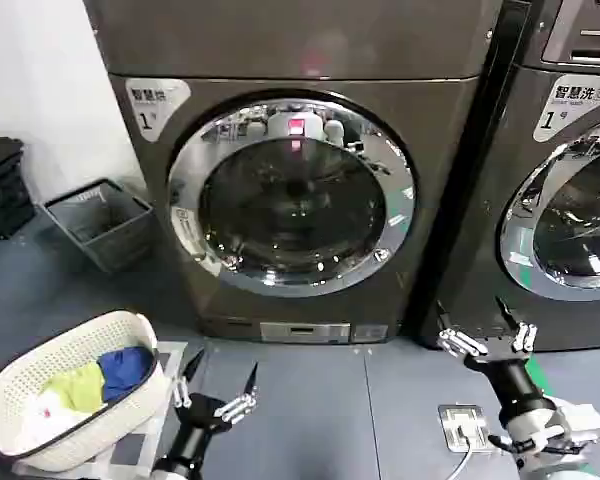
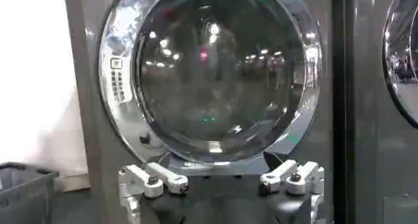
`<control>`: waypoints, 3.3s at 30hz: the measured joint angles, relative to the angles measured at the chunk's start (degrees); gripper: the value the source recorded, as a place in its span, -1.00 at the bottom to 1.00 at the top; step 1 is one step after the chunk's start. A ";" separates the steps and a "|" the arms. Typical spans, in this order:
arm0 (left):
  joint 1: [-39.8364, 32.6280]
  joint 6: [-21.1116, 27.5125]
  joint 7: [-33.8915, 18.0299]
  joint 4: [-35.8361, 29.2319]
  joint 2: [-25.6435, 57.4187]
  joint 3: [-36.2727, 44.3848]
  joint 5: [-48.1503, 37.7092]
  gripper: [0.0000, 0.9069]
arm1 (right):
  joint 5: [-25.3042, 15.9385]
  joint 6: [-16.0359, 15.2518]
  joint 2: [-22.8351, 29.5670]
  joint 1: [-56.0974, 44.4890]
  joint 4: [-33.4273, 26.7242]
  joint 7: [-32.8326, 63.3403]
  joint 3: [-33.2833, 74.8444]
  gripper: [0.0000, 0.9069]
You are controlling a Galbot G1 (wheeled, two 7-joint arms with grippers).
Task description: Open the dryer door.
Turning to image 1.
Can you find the silver dryer service panel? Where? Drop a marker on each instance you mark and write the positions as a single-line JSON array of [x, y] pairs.
[[305, 332]]

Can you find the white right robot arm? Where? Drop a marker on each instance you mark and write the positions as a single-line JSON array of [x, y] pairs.
[[560, 440]]

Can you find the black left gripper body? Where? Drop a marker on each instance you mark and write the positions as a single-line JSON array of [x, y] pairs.
[[200, 425]]

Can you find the silver floor socket plate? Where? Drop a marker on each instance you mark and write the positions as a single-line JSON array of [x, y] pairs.
[[460, 417]]

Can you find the white woven laundry basket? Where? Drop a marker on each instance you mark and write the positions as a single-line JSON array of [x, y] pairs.
[[25, 370]]

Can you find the silver label sticker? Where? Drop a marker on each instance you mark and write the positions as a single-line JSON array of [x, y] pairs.
[[570, 107], [152, 107]]

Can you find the round glass dryer door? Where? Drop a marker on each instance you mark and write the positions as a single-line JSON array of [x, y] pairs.
[[575, 225], [295, 200]]

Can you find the grey plastic laundry basket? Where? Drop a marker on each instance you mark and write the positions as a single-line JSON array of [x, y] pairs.
[[105, 235]]

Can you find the white garment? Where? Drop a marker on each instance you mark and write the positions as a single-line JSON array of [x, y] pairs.
[[55, 420]]

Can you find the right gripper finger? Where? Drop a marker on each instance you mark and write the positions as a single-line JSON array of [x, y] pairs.
[[457, 340], [522, 335]]

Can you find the black fabric storage box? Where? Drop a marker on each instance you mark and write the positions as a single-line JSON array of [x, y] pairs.
[[5, 195]]

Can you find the yellow-green garment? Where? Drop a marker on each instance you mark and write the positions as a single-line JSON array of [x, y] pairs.
[[77, 387]]

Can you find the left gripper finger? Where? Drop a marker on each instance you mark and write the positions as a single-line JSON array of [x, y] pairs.
[[244, 397], [190, 375]]

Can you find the grey dryer with smooth top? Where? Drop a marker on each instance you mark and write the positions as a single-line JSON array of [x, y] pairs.
[[145, 200]]

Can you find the blue garment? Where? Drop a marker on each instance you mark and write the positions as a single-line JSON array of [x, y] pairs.
[[125, 370]]

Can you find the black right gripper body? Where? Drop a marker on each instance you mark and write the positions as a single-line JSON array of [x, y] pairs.
[[512, 382]]

